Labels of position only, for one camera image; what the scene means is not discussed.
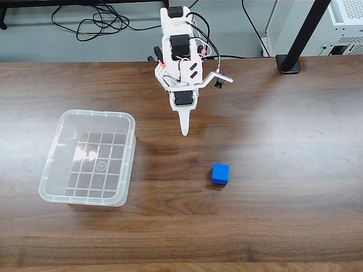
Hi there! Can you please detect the blue cube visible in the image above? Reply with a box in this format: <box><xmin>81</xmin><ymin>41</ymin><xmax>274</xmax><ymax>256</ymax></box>
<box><xmin>211</xmin><ymin>163</ymin><xmax>230</xmax><ymax>185</ymax></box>

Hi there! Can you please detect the black and orange clamp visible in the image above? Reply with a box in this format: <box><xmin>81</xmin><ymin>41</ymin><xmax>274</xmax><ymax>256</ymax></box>
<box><xmin>146</xmin><ymin>45</ymin><xmax>166</xmax><ymax>67</ymax></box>

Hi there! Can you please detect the clear plastic bin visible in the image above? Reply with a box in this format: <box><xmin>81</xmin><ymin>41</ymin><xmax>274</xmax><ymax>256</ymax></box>
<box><xmin>38</xmin><ymin>109</ymin><xmax>137</xmax><ymax>207</ymax></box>

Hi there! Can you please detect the black pole stand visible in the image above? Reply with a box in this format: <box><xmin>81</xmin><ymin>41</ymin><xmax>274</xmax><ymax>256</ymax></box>
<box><xmin>275</xmin><ymin>0</ymin><xmax>332</xmax><ymax>75</ymax></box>

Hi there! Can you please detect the white computer case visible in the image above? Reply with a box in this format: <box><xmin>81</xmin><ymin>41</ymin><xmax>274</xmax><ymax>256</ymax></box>
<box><xmin>260</xmin><ymin>0</ymin><xmax>363</xmax><ymax>57</ymax></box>

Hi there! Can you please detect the camera module on white bracket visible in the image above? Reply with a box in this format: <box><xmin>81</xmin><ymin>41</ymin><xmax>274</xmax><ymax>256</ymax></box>
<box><xmin>198</xmin><ymin>70</ymin><xmax>234</xmax><ymax>89</ymax></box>

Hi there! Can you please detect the black camera cable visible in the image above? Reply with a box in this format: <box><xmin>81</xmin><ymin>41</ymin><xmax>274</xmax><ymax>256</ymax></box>
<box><xmin>189</xmin><ymin>11</ymin><xmax>222</xmax><ymax>71</ymax></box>

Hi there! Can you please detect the thin black cable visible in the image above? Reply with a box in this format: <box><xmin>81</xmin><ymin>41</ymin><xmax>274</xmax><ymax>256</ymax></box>
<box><xmin>220</xmin><ymin>0</ymin><xmax>269</xmax><ymax>60</ymax></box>

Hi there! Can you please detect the tangled black cable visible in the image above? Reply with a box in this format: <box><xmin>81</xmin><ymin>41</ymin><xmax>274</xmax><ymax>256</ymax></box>
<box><xmin>51</xmin><ymin>0</ymin><xmax>171</xmax><ymax>43</ymax></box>

